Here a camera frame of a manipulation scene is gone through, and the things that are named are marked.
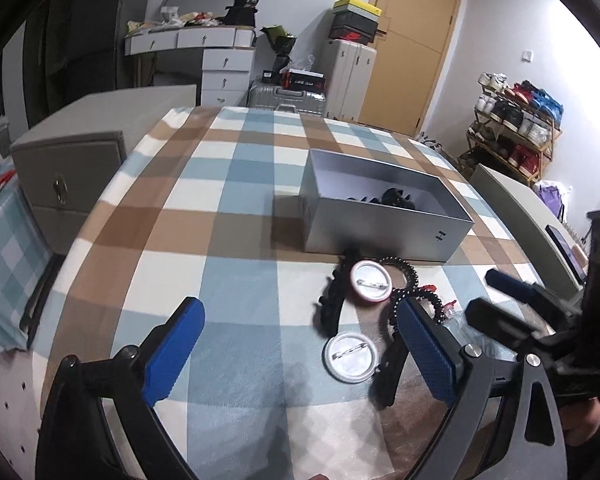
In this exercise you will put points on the teal checked cloth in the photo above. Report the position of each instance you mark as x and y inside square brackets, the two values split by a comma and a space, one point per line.
[5, 260]

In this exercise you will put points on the purple cloth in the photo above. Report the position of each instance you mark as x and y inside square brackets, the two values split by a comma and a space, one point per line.
[550, 197]

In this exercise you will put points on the wooden shoe rack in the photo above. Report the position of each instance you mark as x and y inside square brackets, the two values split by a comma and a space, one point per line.
[480, 132]

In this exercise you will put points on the small red trinket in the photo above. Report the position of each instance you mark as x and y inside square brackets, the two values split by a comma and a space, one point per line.
[450, 306]

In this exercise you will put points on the grey drawer cabinet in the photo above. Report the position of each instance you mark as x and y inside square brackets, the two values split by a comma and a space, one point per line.
[80, 160]

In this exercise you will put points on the rows of shoes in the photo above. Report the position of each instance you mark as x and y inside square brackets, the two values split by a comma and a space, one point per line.
[520, 110]

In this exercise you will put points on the dark wrapped flower bouquet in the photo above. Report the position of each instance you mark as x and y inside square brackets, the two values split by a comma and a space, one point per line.
[280, 45]

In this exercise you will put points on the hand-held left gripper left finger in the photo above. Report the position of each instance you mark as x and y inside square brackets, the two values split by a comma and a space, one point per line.
[175, 350]

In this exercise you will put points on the silver grey cardboard box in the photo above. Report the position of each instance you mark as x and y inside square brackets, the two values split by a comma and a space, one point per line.
[380, 230]

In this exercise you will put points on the black hair claw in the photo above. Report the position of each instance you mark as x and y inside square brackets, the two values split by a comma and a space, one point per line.
[395, 197]

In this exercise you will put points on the white pin badge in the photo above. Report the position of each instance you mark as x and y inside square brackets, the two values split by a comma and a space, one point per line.
[349, 358]

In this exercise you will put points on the dark phone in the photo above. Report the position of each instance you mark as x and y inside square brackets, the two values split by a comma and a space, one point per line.
[565, 247]

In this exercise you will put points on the white suitcase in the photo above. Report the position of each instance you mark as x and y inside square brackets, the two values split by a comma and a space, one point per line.
[347, 80]

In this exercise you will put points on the white dressing table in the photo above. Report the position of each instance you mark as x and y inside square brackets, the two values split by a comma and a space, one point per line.
[225, 62]

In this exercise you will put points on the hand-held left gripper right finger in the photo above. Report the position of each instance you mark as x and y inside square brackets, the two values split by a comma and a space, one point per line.
[425, 345]

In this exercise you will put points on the wooden door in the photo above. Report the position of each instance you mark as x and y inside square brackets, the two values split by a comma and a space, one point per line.
[410, 40]

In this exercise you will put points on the red and black box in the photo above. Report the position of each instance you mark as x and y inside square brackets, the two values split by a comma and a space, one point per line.
[305, 80]

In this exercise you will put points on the silver suitcase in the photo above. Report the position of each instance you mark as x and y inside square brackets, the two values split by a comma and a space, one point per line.
[285, 100]

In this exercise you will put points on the pair of light shoes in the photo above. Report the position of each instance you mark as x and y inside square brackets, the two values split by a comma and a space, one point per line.
[430, 141]

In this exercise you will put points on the black banana hair clip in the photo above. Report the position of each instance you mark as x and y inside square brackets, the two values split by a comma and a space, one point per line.
[330, 305]
[387, 375]

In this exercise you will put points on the white side table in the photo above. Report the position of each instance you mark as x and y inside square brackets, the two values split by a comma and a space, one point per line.
[520, 210]

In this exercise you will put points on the clear plastic bag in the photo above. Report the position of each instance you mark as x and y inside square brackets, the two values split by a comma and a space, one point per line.
[462, 330]

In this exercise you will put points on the white perforated board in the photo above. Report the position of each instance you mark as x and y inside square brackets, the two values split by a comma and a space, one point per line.
[5, 410]

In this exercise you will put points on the red rimmed pin badge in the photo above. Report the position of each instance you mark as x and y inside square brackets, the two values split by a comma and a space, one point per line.
[370, 282]

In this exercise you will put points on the white light switch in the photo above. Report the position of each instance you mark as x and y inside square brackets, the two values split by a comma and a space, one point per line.
[527, 55]

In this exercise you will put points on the clutter of packets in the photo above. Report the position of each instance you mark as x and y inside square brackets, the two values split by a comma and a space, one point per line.
[180, 19]

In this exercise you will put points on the black bag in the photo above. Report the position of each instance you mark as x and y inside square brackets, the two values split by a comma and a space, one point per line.
[245, 7]

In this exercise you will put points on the person's right hand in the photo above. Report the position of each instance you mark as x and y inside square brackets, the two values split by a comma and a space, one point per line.
[585, 417]

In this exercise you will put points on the yellow and black shoe box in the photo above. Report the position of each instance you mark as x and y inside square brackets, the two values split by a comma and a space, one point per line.
[357, 6]

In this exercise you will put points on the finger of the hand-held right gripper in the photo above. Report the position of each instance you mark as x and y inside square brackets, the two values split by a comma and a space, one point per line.
[510, 285]
[500, 324]

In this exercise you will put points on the dark grey fridge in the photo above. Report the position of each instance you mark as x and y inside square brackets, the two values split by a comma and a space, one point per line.
[95, 25]

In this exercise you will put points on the small black box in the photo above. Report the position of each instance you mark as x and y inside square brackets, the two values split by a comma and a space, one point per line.
[270, 76]

